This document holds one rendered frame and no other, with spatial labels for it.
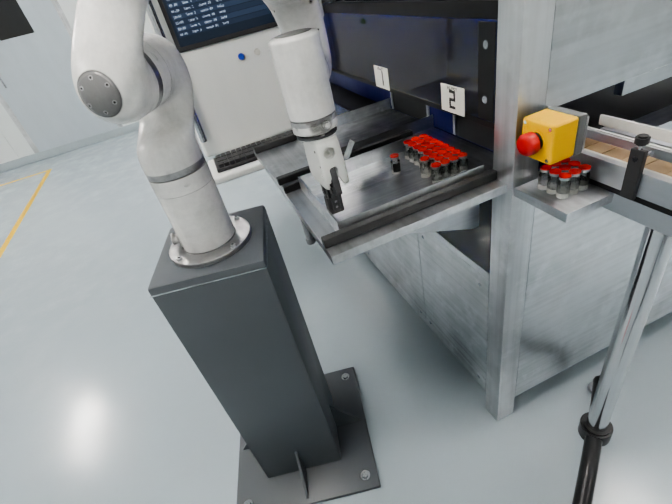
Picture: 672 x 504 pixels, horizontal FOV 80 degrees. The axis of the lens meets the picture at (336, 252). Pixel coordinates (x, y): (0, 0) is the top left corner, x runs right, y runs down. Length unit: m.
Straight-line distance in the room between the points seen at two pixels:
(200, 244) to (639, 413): 1.41
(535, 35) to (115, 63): 0.67
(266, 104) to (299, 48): 0.98
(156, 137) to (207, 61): 0.80
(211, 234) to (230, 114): 0.83
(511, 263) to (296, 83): 0.63
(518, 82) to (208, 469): 1.48
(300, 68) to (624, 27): 0.60
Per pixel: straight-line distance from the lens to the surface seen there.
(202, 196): 0.86
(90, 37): 0.78
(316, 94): 0.71
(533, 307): 1.20
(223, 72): 1.62
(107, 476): 1.86
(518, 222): 0.97
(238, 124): 1.66
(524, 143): 0.79
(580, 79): 0.93
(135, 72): 0.75
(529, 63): 0.83
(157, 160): 0.83
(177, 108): 0.87
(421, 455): 1.47
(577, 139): 0.83
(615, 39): 0.97
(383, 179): 0.97
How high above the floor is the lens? 1.32
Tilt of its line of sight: 36 degrees down
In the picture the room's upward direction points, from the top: 14 degrees counter-clockwise
